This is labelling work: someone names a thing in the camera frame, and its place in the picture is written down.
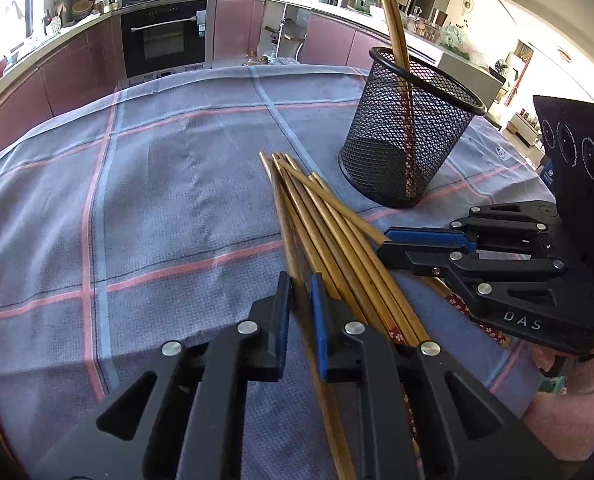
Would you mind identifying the bamboo chopstick floral end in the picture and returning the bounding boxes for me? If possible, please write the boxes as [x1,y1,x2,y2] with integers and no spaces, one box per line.
[377,0,420,198]
[269,154,358,480]

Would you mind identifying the dark stool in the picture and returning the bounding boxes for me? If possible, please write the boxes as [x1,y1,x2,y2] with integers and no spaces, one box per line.
[264,17,308,58]

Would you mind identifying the person's pink clothing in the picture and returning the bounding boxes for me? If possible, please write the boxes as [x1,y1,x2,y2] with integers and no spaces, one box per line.
[521,390,594,462]

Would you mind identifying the pile of wooden chopsticks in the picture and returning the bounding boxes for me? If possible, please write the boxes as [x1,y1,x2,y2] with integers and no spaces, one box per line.
[309,171,514,351]

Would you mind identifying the black mesh utensil holder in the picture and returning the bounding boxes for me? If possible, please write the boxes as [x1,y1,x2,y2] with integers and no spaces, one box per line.
[338,46,488,209]

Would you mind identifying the black built-in oven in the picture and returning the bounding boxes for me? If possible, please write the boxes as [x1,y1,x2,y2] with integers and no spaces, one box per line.
[121,0,210,80]

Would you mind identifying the bunch of bamboo chopsticks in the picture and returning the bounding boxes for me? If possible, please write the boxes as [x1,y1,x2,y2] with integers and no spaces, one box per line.
[258,151,514,456]

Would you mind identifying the blue-grey plaid tablecloth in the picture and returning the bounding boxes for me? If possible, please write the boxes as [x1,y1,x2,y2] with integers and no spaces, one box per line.
[0,62,558,480]

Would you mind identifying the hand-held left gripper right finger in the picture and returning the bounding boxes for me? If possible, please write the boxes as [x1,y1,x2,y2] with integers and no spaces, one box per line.
[311,274,563,480]

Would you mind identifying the chopsticks standing in holder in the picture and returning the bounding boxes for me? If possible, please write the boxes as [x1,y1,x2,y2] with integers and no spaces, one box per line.
[368,0,418,198]

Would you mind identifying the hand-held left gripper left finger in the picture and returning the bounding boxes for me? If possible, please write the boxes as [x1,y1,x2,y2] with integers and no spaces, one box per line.
[29,270,294,480]

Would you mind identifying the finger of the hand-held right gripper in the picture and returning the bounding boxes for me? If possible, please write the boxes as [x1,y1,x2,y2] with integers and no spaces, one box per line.
[383,202,562,256]
[376,242,569,321]

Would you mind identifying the pink kitchen cabinets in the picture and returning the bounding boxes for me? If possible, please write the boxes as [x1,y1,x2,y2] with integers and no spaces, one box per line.
[0,0,393,171]

